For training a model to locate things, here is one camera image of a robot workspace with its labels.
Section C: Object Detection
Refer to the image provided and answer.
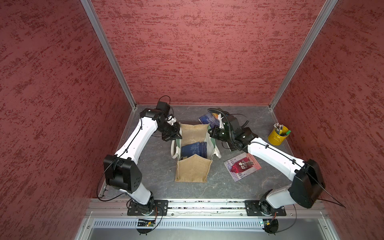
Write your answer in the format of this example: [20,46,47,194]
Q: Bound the yellow pen cup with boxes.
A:
[268,123,289,146]

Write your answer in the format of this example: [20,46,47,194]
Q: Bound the right aluminium corner post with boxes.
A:
[269,0,338,112]

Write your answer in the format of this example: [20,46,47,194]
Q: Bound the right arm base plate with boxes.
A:
[244,200,287,217]

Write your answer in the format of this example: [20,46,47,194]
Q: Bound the aluminium front rail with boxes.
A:
[85,199,330,219]

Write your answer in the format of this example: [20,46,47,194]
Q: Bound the left aluminium corner post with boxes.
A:
[81,0,137,111]

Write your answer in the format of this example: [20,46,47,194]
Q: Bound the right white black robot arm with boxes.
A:
[208,126,325,216]

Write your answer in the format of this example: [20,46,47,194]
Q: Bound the Animal Farm blue book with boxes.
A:
[199,113,222,129]

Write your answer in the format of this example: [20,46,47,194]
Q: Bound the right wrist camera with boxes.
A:
[222,115,241,132]

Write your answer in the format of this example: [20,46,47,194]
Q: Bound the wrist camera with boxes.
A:
[155,101,171,118]
[222,115,241,132]

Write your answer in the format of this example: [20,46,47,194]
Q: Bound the green burlap canvas bag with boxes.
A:
[171,124,221,183]

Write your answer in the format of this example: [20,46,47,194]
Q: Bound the pink red book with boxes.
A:
[224,153,262,182]

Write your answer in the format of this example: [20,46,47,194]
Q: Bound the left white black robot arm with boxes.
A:
[103,102,182,216]

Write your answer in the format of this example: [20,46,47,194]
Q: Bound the aluminium corner post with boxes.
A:
[81,0,137,111]
[269,0,338,112]

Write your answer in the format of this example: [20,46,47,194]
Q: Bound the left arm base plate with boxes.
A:
[127,200,169,217]

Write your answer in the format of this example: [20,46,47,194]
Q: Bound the dark blue book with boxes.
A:
[181,142,208,159]

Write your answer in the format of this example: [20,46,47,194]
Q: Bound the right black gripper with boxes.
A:
[207,124,234,142]

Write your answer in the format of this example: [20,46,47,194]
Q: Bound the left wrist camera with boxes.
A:
[155,101,171,118]

